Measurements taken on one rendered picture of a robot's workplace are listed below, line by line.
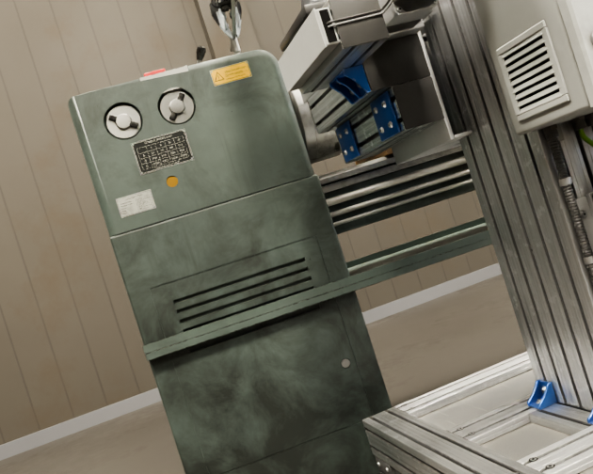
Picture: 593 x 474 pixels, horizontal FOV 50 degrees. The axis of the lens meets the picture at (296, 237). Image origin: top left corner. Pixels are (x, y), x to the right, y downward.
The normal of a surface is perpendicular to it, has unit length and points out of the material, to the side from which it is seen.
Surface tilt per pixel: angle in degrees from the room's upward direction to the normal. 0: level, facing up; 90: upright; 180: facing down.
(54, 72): 90
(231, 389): 90
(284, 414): 90
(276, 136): 90
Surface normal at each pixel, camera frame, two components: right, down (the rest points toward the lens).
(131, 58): 0.26, -0.08
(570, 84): -0.92, 0.29
